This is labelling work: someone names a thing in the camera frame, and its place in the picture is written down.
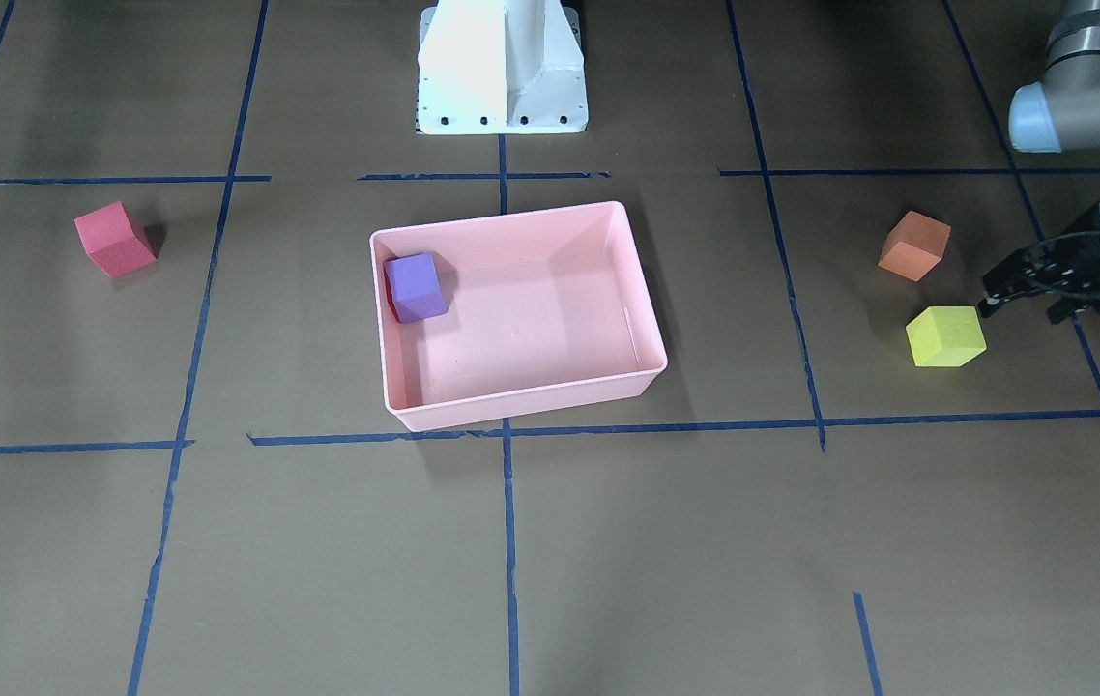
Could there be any pink plastic bin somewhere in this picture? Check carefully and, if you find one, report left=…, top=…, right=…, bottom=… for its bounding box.
left=369, top=201, right=668, bottom=432

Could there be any white mounting post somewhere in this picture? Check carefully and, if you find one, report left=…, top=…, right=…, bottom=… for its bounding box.
left=415, top=1, right=590, bottom=136

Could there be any pink foam cube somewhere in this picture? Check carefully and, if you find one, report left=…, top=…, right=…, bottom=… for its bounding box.
left=73, top=201, right=157, bottom=280

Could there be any yellow foam cube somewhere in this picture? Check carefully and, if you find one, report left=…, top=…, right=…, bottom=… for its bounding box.
left=905, top=305, right=987, bottom=368

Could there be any orange foam cube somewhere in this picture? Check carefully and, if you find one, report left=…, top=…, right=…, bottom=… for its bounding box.
left=877, top=211, right=952, bottom=281

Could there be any purple foam cube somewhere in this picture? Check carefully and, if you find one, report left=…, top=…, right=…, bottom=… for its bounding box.
left=383, top=254, right=448, bottom=323

